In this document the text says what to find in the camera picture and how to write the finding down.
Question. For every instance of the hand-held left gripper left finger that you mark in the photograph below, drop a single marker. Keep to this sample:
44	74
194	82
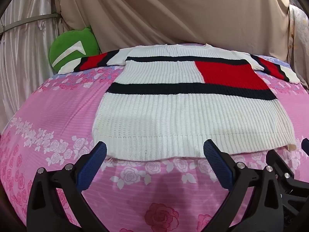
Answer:
93	164

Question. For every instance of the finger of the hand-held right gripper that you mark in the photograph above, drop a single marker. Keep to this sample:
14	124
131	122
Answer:
306	145
286	175

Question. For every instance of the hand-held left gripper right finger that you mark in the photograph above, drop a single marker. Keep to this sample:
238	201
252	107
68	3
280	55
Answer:
218	166

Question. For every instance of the white red black knit sweater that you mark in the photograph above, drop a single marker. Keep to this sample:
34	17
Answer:
183	116

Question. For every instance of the pink floral bed sheet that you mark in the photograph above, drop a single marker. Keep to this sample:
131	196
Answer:
60	116

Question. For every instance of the pale floral curtain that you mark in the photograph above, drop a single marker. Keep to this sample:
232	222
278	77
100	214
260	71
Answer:
300	36

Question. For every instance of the green pillow with white mark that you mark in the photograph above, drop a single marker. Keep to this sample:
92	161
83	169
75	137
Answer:
70	44

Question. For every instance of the beige curtain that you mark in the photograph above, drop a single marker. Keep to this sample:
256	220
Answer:
169	12

